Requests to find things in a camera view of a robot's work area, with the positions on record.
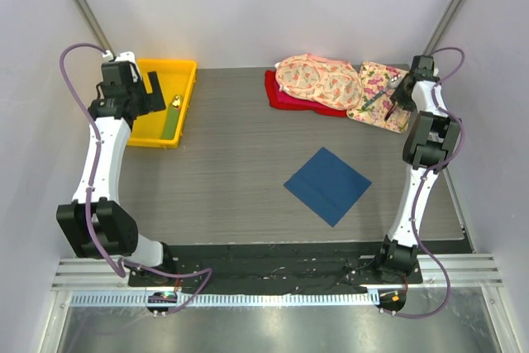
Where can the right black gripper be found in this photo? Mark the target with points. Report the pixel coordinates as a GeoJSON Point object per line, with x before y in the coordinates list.
{"type": "Point", "coordinates": [408, 105]}

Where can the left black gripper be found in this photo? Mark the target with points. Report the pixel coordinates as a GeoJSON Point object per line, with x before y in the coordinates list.
{"type": "Point", "coordinates": [153, 101]}

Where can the blue paper napkin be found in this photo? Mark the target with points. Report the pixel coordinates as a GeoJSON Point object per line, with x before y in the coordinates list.
{"type": "Point", "coordinates": [328, 186]}

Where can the iridescent rainbow knife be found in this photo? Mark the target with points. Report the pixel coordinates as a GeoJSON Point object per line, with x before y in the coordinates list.
{"type": "Point", "coordinates": [390, 112]}

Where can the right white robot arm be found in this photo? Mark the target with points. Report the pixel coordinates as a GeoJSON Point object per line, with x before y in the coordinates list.
{"type": "Point", "coordinates": [430, 145]}

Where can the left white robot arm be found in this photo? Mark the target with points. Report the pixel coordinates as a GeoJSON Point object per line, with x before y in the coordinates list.
{"type": "Point", "coordinates": [94, 223]}

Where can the green gold-tipped utensil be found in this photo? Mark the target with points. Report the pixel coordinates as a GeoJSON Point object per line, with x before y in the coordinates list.
{"type": "Point", "coordinates": [172, 118]}

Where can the yellow plastic bin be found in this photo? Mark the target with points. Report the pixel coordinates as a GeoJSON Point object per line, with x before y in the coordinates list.
{"type": "Point", "coordinates": [172, 82]}

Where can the floral yellow placemat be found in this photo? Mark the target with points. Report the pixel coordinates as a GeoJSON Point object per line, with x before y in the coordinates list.
{"type": "Point", "coordinates": [373, 78]}

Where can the floral round mesh cover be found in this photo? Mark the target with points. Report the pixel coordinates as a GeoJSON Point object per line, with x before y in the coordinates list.
{"type": "Point", "coordinates": [332, 83]}

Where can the red folded cloth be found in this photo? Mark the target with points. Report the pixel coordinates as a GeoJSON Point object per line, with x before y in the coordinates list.
{"type": "Point", "coordinates": [281, 101]}

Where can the right aluminium corner post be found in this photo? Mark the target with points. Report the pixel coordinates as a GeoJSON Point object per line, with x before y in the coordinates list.
{"type": "Point", "coordinates": [443, 25]}

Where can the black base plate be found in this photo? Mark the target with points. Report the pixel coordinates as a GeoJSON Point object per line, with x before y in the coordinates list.
{"type": "Point", "coordinates": [279, 268]}

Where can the white slotted cable duct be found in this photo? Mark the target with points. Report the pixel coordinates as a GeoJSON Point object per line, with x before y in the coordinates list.
{"type": "Point", "coordinates": [151, 299]}

